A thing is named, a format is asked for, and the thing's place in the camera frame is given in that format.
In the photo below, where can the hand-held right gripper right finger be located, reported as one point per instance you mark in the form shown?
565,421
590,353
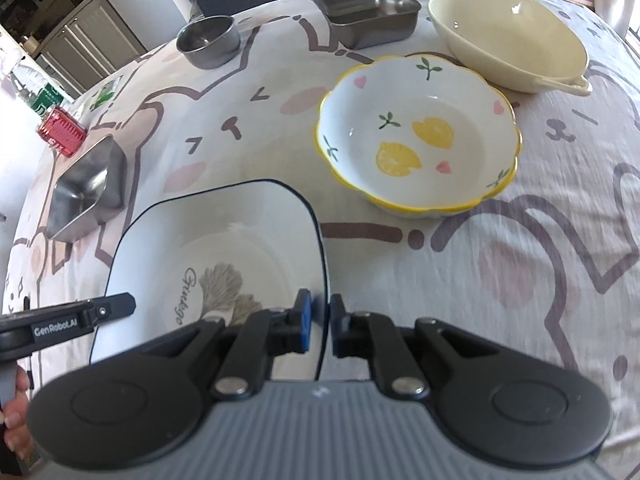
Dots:
336,327

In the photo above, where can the large square steel tray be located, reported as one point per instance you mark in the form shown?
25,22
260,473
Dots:
370,30

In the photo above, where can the small rectangular steel tray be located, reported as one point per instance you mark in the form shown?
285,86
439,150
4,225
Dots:
112,180

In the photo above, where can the clear plastic water bottle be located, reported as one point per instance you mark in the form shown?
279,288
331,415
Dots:
42,94

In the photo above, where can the person's left hand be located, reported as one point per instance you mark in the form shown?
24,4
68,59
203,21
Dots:
15,435

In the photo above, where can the red soda can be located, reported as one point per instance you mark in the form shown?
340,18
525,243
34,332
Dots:
62,130

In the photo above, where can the white square plate black rim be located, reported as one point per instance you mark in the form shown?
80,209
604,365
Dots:
200,240

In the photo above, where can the green packet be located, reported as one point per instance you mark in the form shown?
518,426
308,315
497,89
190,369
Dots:
106,92

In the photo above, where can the round steel bowl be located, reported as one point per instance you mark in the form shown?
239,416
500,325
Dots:
210,52

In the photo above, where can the lemon print scalloped bowl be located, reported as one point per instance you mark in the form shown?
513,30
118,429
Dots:
425,160

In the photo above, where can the bear print tablecloth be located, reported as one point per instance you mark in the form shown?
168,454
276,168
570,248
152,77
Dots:
500,260

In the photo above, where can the grey kitchen base cabinet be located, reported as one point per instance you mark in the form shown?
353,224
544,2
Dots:
90,35

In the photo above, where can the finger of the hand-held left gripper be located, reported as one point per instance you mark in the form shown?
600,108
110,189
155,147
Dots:
116,305

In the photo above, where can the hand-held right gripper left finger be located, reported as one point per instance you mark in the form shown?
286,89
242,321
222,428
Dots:
303,322

